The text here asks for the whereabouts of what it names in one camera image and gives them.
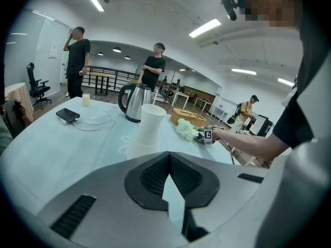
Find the white table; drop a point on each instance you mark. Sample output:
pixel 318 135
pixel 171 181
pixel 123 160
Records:
pixel 204 101
pixel 181 95

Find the black desktop monitor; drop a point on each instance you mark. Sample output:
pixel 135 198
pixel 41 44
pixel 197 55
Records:
pixel 263 126

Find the white flowers bunch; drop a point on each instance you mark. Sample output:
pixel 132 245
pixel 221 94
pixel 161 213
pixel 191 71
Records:
pixel 186 129

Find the wooden table black legs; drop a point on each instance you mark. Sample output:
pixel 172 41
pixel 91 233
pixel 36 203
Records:
pixel 101 74

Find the black office chair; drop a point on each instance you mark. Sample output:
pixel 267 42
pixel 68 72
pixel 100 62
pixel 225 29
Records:
pixel 35 84

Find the white ribbed vase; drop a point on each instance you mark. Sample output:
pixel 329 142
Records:
pixel 150 128

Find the steel electric kettle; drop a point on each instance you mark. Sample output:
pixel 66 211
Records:
pixel 137 102

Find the black metal railing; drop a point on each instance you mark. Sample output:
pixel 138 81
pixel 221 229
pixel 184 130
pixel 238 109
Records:
pixel 116 73

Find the person's right forearm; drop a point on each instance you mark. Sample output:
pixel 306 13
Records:
pixel 253 143

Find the light blue cloth table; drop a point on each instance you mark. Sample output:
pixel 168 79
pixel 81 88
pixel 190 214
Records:
pixel 51 148

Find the person's head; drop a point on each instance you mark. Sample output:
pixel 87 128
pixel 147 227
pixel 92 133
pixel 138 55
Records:
pixel 271 6

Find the black green bag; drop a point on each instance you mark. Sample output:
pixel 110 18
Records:
pixel 234 115

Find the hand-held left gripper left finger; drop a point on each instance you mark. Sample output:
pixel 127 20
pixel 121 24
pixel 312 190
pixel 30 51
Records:
pixel 103 190

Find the black smartphone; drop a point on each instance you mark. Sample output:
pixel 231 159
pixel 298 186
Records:
pixel 67 115

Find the beige cloth covered table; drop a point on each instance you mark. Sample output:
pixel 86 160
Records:
pixel 18 94

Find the wicker basket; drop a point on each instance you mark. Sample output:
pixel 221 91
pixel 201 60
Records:
pixel 188 116

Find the cream candle cup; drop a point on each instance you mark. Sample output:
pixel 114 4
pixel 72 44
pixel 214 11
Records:
pixel 86 99

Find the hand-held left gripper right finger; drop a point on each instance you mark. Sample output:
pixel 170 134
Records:
pixel 227 203

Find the black head-worn camera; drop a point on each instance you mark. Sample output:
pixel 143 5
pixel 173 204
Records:
pixel 230 5

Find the white paper notice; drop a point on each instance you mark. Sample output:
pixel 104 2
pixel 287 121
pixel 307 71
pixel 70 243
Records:
pixel 53 50

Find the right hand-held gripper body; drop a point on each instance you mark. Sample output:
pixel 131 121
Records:
pixel 208 134

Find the person's black t-shirt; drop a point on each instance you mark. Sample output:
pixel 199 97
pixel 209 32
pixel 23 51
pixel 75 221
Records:
pixel 292 123

